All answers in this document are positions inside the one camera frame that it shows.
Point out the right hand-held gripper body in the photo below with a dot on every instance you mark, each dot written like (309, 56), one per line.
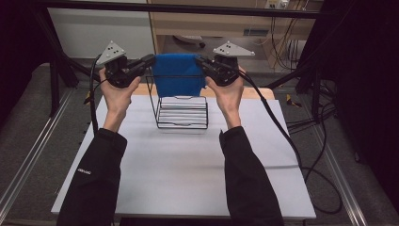
(226, 70)

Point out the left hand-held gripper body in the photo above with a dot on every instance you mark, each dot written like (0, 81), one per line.
(117, 73)

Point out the blue cloth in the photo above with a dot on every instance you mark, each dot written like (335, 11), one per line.
(178, 75)

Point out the person's left hand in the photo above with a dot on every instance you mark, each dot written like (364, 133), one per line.
(117, 97)

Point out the person's right hand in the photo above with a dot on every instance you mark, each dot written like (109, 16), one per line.
(229, 94)

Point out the office chair base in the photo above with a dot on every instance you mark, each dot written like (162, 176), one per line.
(189, 39)

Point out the wooden table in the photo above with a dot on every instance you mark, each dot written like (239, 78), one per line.
(254, 92)

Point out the light wooden desk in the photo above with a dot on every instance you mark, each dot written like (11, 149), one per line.
(219, 25)

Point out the yellow black floor tape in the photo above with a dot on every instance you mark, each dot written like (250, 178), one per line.
(86, 100)
(292, 101)

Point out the white cabinet panel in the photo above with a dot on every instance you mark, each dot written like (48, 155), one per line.
(81, 31)

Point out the white power strip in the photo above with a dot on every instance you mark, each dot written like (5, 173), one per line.
(276, 3)

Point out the black curtain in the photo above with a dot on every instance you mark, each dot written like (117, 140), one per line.
(19, 47)
(367, 78)

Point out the white table cover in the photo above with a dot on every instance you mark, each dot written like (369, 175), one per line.
(175, 175)

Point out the black metal frame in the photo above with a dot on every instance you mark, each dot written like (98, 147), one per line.
(188, 8)

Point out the aluminium floor rail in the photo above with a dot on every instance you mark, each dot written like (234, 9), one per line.
(340, 182)
(31, 160)

